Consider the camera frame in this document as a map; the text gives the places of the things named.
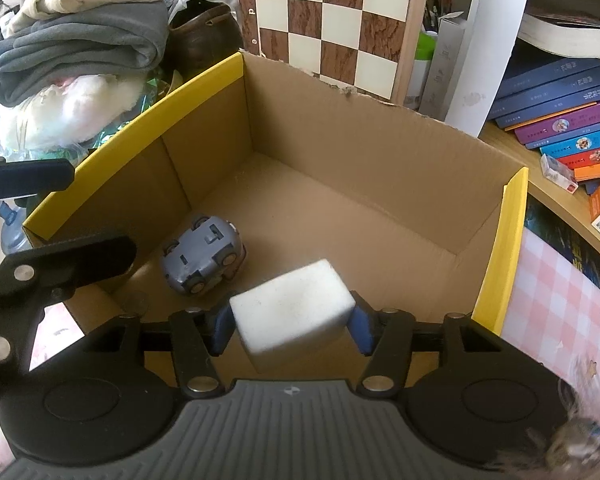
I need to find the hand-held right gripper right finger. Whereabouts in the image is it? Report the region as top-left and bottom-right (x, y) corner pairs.
(346, 291), (503, 401)

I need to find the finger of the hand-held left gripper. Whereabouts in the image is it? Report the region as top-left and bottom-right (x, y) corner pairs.
(0, 157), (76, 201)
(0, 232), (139, 406)

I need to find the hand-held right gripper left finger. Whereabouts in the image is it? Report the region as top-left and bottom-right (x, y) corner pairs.
(82, 304), (237, 401)

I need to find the white foam block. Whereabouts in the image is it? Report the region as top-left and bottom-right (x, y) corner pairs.
(228, 258), (357, 374)

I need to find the cardboard box with yellow tape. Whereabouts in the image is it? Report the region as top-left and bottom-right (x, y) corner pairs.
(22, 50), (531, 376)

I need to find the green and white container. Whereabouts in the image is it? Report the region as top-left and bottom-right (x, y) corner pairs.
(405, 30), (437, 111)

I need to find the blue water jug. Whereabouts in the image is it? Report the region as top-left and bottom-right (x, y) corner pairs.
(0, 200), (32, 256)

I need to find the grey-blue toy car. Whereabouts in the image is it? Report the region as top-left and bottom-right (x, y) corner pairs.
(161, 215), (246, 299)

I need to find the white fluffy plush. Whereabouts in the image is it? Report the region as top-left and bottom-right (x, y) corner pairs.
(0, 72), (148, 150)

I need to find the grey fleece blanket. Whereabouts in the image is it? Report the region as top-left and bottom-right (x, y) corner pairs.
(0, 0), (170, 107)

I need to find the pink checked cloth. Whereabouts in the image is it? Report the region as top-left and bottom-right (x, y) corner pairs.
(501, 225), (600, 413)

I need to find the brown leather bag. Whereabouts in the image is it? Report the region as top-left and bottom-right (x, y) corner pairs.
(167, 2), (243, 83)

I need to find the wooden shelf board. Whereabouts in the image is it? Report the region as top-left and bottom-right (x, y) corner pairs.
(479, 121), (600, 273)

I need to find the small red and white box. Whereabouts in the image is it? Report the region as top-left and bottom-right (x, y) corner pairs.
(540, 154), (579, 195)

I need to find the grey-white carton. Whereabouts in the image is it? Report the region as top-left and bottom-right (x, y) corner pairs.
(419, 12), (469, 122)

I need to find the stack of colourful books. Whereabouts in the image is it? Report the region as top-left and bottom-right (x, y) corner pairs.
(490, 55), (600, 196)

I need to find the wooden chessboard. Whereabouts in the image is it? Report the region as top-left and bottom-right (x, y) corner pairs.
(236, 0), (433, 106)

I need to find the thick white-paged book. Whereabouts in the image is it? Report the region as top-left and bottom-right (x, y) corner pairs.
(517, 6), (600, 64)

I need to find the white shelf post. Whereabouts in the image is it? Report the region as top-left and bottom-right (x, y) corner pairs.
(442, 0), (533, 139)

